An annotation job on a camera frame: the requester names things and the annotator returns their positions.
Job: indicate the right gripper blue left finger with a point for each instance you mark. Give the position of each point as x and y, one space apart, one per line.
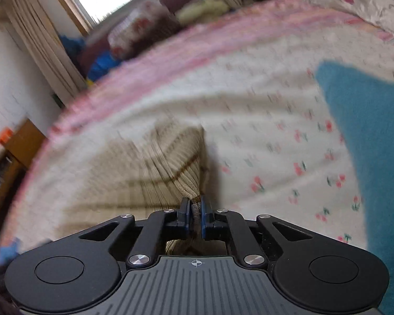
179 222

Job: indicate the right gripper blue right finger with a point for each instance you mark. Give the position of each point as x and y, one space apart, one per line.
214 224

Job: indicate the beige striped knit sweater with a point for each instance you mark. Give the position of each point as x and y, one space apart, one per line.
167 166

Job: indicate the pink striped satin quilt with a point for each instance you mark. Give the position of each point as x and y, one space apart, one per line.
184 55

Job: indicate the cherry print white bedsheet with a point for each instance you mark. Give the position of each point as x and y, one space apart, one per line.
249 131

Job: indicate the blue cloth at bedside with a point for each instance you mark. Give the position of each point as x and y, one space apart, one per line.
9 252

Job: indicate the blue yellow bag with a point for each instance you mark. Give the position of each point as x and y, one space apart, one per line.
101 66

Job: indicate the wooden shelf cabinet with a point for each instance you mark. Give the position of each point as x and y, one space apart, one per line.
15 160

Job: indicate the dark red sofa bench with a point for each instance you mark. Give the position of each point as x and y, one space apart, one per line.
97 42

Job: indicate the teal folded sweater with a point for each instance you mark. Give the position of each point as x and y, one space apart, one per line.
363 108

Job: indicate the floral red white pillow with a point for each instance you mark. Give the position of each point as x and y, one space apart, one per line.
149 23

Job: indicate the olive green cushion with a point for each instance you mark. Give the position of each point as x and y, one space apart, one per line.
201 12

